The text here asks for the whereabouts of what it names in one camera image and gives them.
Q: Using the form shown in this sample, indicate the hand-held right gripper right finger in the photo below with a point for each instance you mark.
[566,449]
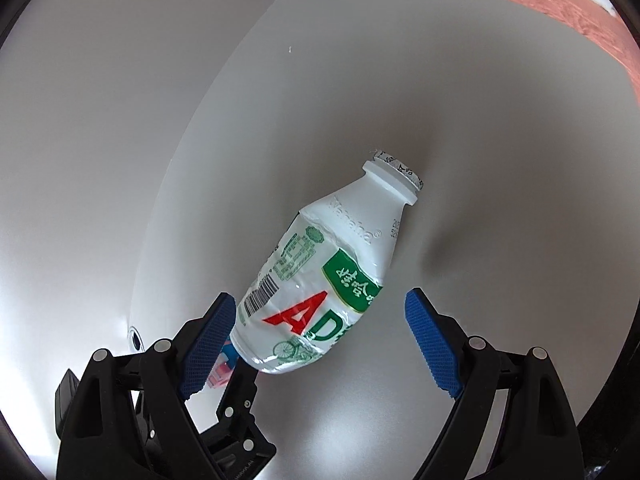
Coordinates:
[432,345]

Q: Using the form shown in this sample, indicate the bed with pink sheet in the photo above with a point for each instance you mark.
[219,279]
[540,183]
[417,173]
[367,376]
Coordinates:
[575,25]

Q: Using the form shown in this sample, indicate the small pink white box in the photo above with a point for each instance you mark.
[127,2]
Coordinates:
[220,370]

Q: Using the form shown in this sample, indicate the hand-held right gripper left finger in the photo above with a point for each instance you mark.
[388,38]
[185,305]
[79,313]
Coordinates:
[207,350]

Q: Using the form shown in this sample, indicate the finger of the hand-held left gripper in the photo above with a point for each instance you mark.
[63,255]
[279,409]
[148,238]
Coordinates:
[240,410]

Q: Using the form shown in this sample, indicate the white milk bottle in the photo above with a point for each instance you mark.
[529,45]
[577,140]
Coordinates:
[325,260]

